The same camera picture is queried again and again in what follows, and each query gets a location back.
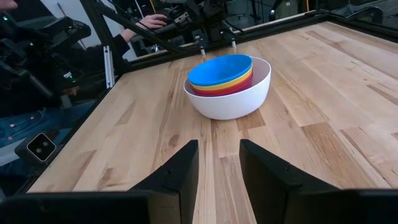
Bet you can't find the silver aluminium bracket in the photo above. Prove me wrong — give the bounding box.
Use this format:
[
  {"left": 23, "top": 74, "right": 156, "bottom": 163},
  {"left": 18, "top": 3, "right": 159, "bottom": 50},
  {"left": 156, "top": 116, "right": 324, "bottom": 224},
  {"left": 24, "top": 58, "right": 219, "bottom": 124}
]
[{"left": 103, "top": 45, "right": 115, "bottom": 90}]

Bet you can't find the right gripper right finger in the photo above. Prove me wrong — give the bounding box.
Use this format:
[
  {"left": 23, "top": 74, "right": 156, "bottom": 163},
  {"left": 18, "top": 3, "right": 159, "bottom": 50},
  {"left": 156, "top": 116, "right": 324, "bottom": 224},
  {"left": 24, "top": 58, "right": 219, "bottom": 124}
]
[{"left": 239, "top": 139, "right": 340, "bottom": 224}]

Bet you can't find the yellow plastic bowl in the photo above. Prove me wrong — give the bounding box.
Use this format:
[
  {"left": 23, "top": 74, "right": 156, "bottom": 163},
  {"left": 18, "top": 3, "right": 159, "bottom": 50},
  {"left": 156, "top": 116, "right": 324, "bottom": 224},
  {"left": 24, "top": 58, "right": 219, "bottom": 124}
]
[{"left": 190, "top": 70, "right": 253, "bottom": 92}]

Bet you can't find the person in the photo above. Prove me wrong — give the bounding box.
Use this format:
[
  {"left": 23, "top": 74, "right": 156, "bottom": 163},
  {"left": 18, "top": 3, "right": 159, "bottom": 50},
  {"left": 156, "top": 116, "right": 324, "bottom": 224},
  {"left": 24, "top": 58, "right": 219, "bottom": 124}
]
[{"left": 0, "top": 0, "right": 169, "bottom": 187}]

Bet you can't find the small black square camera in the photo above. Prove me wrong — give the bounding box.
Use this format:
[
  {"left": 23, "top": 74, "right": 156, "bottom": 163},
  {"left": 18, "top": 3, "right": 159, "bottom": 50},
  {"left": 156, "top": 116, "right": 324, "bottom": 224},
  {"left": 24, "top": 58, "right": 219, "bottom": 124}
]
[{"left": 14, "top": 132, "right": 58, "bottom": 166}]

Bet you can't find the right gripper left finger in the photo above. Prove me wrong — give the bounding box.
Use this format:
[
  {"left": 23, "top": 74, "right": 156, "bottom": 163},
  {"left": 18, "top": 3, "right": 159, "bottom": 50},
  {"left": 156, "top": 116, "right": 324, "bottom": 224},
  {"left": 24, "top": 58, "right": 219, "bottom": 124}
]
[{"left": 129, "top": 139, "right": 200, "bottom": 224}]

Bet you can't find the pink plastic bowl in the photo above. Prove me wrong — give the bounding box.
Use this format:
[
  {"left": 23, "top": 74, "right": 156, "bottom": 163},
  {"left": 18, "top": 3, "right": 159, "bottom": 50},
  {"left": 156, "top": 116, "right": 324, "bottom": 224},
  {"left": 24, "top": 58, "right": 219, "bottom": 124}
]
[{"left": 192, "top": 74, "right": 254, "bottom": 97}]

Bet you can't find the blue plastic bowl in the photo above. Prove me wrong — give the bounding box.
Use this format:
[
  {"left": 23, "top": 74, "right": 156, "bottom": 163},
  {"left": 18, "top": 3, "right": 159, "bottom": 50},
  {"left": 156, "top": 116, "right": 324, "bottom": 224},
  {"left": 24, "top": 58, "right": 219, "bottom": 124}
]
[{"left": 188, "top": 54, "right": 253, "bottom": 87}]

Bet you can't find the person's hand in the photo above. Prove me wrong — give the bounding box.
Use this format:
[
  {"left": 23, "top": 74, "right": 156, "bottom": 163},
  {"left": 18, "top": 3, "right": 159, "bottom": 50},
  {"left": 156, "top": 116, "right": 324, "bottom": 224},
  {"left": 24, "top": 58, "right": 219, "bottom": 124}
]
[{"left": 139, "top": 14, "right": 169, "bottom": 30}]

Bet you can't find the black curved handle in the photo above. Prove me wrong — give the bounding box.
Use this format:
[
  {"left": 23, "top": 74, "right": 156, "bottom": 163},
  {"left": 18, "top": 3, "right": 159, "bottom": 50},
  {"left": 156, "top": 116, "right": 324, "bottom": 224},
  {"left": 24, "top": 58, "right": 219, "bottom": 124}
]
[{"left": 338, "top": 6, "right": 385, "bottom": 25}]

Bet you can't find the black aluminium table frame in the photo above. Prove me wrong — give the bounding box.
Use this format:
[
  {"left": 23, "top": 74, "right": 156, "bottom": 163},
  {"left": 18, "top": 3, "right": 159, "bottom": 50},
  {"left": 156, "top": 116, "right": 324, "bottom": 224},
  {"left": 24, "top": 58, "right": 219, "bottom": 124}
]
[{"left": 0, "top": 0, "right": 398, "bottom": 197}]

